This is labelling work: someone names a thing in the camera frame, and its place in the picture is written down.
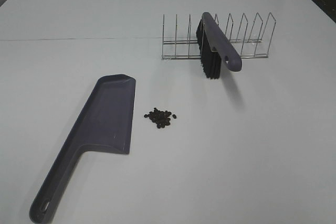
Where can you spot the metal wire dish rack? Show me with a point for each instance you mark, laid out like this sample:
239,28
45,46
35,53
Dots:
251,38

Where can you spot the purple plastic dustpan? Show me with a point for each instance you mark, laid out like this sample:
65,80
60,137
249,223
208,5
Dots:
103,125

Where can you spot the pile of coffee beans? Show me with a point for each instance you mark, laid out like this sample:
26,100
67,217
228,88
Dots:
161,118

